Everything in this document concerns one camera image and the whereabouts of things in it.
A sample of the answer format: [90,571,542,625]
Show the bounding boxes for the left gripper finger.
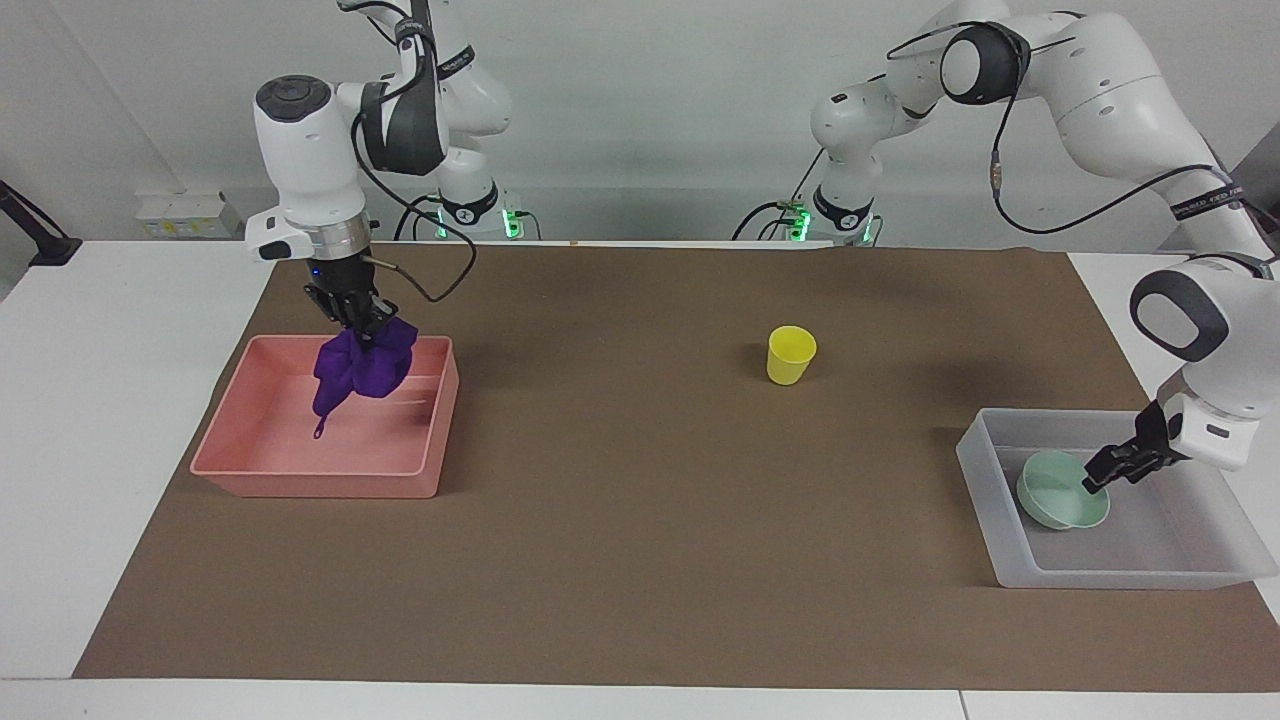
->
[1081,458,1161,495]
[1088,438,1153,477]

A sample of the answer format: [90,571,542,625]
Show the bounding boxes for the black stand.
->
[0,179,84,268]

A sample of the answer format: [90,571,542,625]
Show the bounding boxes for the pink plastic tray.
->
[189,334,462,500]

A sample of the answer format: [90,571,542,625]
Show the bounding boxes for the white wall socket box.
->
[134,189,243,240]

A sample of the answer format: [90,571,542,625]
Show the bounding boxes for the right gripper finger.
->
[303,286,353,330]
[350,294,402,339]

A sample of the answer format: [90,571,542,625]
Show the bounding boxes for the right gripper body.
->
[306,252,385,305]

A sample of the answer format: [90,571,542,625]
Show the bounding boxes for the purple cloth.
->
[311,317,420,442]

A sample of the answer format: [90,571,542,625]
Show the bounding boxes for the black cable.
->
[393,193,448,242]
[732,148,829,242]
[346,95,479,304]
[885,10,1229,237]

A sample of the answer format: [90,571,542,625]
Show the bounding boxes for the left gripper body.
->
[1136,399,1191,465]

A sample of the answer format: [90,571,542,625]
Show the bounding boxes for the translucent white plastic bin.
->
[954,406,1280,592]

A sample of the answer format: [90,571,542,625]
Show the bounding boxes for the yellow plastic cup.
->
[766,325,819,387]

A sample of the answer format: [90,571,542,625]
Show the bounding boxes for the light green bowl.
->
[1015,448,1113,532]

